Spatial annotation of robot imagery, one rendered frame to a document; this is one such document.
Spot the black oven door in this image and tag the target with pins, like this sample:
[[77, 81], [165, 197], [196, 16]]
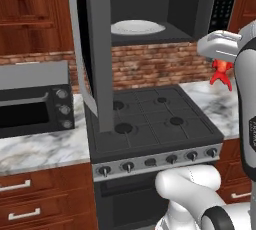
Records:
[[130, 204]]

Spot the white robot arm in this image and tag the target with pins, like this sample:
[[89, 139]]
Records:
[[246, 107]]

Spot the black gas hob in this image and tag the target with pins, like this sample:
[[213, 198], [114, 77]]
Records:
[[160, 120]]

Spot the grey microwave door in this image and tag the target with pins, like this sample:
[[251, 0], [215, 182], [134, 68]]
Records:
[[100, 57]]

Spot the black stove knob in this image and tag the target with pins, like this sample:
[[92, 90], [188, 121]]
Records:
[[192, 155], [104, 171], [128, 166], [211, 152], [171, 159], [150, 162]]

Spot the silver toaster oven knob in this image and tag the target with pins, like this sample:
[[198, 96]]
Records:
[[61, 93], [67, 124], [64, 109]]

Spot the brown wooden drawer front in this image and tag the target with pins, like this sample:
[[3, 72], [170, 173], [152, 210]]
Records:
[[233, 190], [230, 160], [66, 209], [60, 182]]

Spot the black microwave oven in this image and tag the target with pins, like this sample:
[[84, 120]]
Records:
[[186, 4]]

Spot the brown wooden wall cupboard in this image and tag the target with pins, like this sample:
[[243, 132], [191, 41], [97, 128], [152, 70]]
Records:
[[245, 0], [33, 10]]

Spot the grey toaster oven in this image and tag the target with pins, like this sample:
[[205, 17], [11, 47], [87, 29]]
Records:
[[30, 104]]

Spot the red fish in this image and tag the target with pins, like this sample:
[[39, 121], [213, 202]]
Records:
[[220, 72]]

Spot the white microwave plate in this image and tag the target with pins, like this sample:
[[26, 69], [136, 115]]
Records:
[[137, 27]]

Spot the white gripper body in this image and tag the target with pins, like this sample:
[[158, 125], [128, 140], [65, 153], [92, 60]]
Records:
[[216, 45]]

